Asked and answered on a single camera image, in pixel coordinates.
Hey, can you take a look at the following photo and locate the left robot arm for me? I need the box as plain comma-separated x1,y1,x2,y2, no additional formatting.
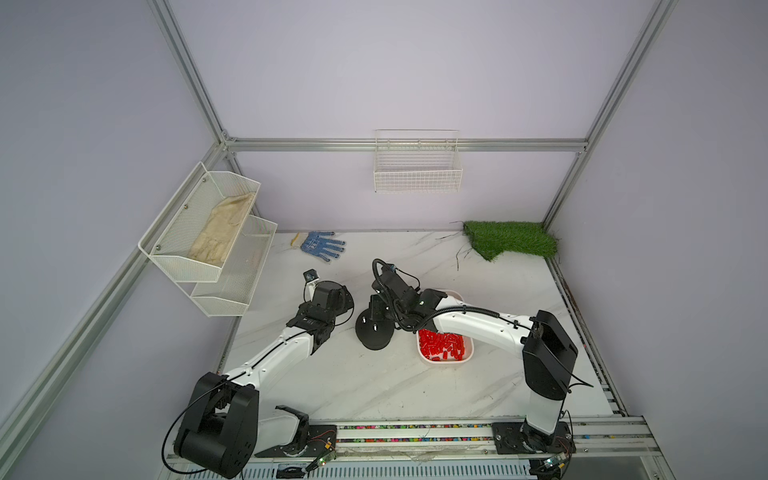
171,280,354,479

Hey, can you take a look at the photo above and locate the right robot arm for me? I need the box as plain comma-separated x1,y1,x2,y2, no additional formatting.
355,259,578,453

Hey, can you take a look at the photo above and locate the red sleeves pile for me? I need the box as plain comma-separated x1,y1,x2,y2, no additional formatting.
417,330,467,362

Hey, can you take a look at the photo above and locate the blue dotted work glove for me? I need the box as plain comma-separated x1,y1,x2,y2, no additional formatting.
290,231,346,263

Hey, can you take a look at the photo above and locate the white tray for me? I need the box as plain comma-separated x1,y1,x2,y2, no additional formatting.
415,325,474,365

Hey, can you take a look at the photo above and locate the lower white mesh shelf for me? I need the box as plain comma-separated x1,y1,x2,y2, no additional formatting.
191,215,277,317

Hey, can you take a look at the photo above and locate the white mesh shelf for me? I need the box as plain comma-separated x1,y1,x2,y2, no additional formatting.
191,215,277,317
138,163,261,283

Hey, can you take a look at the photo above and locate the green artificial grass mat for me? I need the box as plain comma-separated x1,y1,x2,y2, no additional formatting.
463,221,558,261

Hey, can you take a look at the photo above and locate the beige cloth in shelf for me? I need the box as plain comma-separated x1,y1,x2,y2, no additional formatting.
188,193,256,267

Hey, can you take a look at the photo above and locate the upper white mesh shelf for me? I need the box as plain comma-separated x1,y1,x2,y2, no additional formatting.
138,163,261,283

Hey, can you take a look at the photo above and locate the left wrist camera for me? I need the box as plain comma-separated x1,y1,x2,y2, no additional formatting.
303,269,319,284

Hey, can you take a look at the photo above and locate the white wire wall basket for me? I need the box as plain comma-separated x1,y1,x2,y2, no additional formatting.
373,129,463,194

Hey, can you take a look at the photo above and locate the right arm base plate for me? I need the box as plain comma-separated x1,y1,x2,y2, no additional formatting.
491,421,575,455

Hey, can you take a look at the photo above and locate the aluminium mounting rail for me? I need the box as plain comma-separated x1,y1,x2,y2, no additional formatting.
161,415,661,464

